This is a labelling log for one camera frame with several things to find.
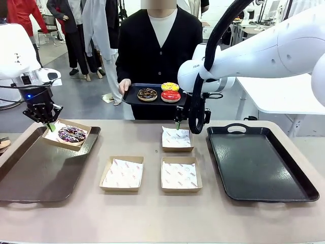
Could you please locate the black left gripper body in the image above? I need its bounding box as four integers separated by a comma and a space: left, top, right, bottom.
19, 85, 54, 110

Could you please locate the black hanging garment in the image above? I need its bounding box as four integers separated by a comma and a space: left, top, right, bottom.
105, 0, 120, 49

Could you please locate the thick black cable hose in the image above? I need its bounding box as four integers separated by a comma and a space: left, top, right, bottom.
188, 0, 246, 135

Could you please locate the brown paper food box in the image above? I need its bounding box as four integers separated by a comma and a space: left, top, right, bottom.
161, 126, 195, 153
42, 118, 92, 153
99, 156, 145, 192
160, 156, 203, 193

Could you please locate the black plastic tray with handles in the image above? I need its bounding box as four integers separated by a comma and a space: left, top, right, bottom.
206, 123, 320, 203

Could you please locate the black chair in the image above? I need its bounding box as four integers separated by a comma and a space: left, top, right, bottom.
37, 14, 67, 48

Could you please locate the dark brown serving tray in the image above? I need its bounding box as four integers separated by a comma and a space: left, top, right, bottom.
0, 126, 102, 203

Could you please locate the person's right forearm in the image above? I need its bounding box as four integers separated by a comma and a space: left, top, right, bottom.
115, 57, 133, 84

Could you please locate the yellow glazed sprinkle donut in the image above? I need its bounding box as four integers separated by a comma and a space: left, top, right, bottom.
160, 82, 180, 93

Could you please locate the white side table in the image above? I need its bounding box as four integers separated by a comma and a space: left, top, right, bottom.
235, 75, 325, 139

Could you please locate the cluttered background desk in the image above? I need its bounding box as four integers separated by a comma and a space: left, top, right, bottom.
232, 17, 280, 48

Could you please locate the person in black cardigan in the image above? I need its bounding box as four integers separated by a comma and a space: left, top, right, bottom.
115, 0, 204, 120

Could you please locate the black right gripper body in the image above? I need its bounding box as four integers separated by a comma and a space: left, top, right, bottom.
181, 98, 193, 122

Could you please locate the chocolate donut with purple sprinkles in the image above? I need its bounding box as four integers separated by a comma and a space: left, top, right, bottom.
57, 125, 86, 144

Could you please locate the chocolate glazed donut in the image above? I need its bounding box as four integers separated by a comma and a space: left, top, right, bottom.
137, 87, 158, 103

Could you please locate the person's right hand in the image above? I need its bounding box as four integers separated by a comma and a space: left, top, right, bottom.
118, 79, 132, 94

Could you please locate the red glazed donut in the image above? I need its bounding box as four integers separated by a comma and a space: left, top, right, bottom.
160, 90, 182, 104

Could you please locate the small black serving tray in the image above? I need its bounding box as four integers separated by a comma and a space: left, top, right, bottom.
122, 83, 188, 106

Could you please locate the small tan brown object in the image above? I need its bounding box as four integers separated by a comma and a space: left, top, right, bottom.
0, 136, 12, 153

